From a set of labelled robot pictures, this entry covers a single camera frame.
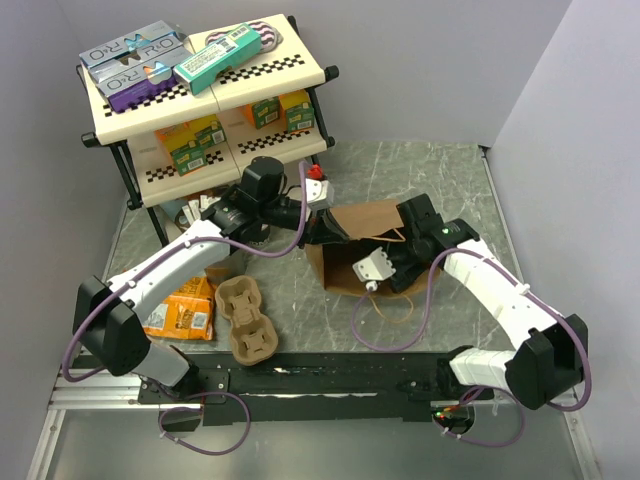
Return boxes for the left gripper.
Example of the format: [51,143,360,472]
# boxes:
[260,197,349,250]

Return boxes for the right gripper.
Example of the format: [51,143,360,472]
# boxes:
[363,217,425,293]

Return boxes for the brown paper bag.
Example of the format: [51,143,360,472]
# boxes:
[303,194,442,298]

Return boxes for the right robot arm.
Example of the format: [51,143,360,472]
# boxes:
[396,194,593,410]

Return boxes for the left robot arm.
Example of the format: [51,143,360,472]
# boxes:
[62,156,346,402]

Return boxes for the purple wavy round pack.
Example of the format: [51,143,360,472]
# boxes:
[205,20,283,53]

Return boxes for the yellow green box right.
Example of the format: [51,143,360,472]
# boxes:
[279,89,315,133]

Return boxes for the cardboard cup carrier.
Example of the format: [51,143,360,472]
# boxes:
[215,275,279,366]

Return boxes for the orange green box right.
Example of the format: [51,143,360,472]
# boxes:
[241,97,280,129]

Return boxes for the cup of straws and napkins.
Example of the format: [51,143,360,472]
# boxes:
[173,192,220,232]

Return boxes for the cream three-tier shelf rack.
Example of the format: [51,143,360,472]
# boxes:
[76,14,339,244]

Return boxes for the orange snack bag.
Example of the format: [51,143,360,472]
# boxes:
[141,276,215,341]

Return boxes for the yellow green snack box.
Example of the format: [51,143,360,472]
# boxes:
[168,114,226,176]

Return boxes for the orange green snack box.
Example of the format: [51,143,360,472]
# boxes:
[155,123,196,153]

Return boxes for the teal carton box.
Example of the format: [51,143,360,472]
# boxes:
[173,23,261,95]

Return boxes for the purple RO box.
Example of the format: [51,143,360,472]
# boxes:
[91,43,191,113]

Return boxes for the silver blue RO box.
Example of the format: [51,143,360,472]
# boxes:
[79,20,187,69]

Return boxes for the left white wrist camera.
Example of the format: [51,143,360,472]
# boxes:
[305,164,334,212]

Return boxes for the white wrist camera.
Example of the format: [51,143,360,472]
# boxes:
[352,247,396,292]
[305,164,334,212]

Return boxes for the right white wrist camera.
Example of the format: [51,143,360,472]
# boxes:
[352,247,396,292]

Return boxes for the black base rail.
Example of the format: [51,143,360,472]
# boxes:
[49,349,551,427]

